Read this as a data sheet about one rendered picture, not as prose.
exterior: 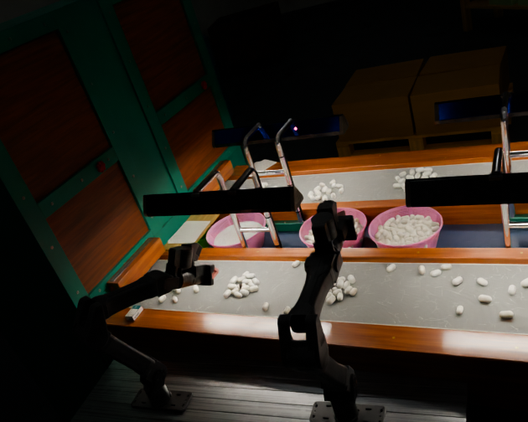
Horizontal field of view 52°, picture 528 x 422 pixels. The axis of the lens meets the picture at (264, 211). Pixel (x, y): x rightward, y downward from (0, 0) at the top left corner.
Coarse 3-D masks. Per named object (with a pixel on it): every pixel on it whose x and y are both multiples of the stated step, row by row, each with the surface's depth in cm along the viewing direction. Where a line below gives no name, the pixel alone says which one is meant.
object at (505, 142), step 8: (504, 96) 182; (504, 104) 177; (504, 112) 174; (504, 120) 174; (504, 128) 176; (504, 136) 177; (504, 144) 179; (512, 152) 180; (520, 152) 178; (512, 208) 190; (512, 216) 191; (520, 216) 191
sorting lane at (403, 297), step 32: (192, 288) 207; (224, 288) 201; (288, 288) 190; (384, 288) 175; (416, 288) 171; (448, 288) 167; (480, 288) 163; (320, 320) 171; (352, 320) 167; (384, 320) 163; (416, 320) 159; (448, 320) 155; (480, 320) 152; (512, 320) 149
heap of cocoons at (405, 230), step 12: (396, 216) 209; (408, 216) 207; (420, 216) 204; (384, 228) 205; (396, 228) 204; (408, 228) 200; (420, 228) 198; (432, 228) 195; (384, 240) 199; (396, 240) 196; (408, 240) 194; (420, 240) 192
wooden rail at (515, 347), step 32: (160, 320) 191; (192, 320) 186; (224, 320) 181; (256, 320) 176; (224, 352) 179; (256, 352) 173; (352, 352) 155; (384, 352) 150; (416, 352) 146; (448, 352) 142; (480, 352) 139; (512, 352) 137; (480, 384) 143; (512, 384) 138
